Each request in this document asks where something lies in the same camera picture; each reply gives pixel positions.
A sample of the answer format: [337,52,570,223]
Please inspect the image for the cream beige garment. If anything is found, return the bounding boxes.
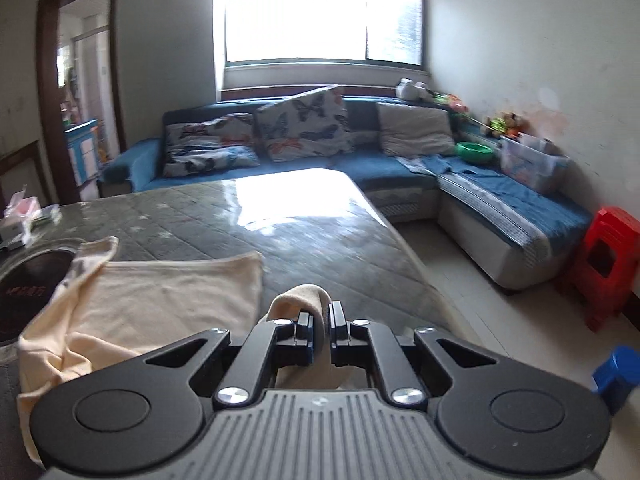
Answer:
[17,237,352,464]

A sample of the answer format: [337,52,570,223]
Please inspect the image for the blue corner sofa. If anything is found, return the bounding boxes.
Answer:
[99,93,592,290]

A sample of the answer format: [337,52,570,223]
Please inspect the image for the butterfly pillow lying flat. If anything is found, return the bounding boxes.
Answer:
[163,113,260,178]

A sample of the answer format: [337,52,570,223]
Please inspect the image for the plain grey cushion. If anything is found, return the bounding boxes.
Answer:
[376,103,456,157]

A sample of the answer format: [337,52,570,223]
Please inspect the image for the green plastic bowl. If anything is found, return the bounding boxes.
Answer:
[456,142,495,165]

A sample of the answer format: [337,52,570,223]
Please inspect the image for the butterfly pillow standing upright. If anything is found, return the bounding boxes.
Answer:
[255,86,354,162]

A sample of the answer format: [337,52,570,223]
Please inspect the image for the clear plastic storage box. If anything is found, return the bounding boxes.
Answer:
[500,133,570,195]

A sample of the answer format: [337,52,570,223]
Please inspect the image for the white plush toy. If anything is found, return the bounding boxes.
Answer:
[395,78,433,102]

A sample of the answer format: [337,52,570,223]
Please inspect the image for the red plastic stool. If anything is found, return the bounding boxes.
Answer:
[556,206,639,332]

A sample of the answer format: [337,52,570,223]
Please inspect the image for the black induction cooktop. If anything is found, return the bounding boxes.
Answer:
[1,240,79,347]

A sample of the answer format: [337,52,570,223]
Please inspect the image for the blue plastic stool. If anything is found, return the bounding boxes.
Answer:
[592,346,640,416]

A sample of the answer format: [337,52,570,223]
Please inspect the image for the brown plush toys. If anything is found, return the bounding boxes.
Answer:
[482,113,529,140]

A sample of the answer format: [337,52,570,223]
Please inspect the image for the pink tissue pack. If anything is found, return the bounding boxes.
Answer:
[3,185,41,222]

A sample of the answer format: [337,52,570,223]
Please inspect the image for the dark wooden door frame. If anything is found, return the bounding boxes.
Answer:
[36,0,127,205]

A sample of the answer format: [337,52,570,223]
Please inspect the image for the window with frame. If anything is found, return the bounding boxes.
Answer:
[222,0,424,67]

